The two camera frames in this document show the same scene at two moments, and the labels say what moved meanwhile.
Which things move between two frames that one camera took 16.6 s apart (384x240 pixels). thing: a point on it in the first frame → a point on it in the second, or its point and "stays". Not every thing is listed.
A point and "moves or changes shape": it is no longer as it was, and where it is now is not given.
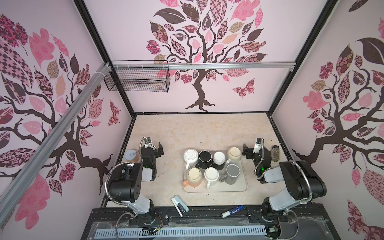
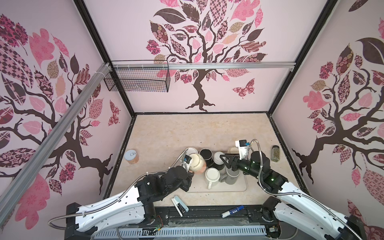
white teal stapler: (181, 207) stays
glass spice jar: (275, 153) stays
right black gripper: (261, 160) → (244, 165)
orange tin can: (132, 155) stays
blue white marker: (226, 213) stays
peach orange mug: (194, 176) moves or changes shape
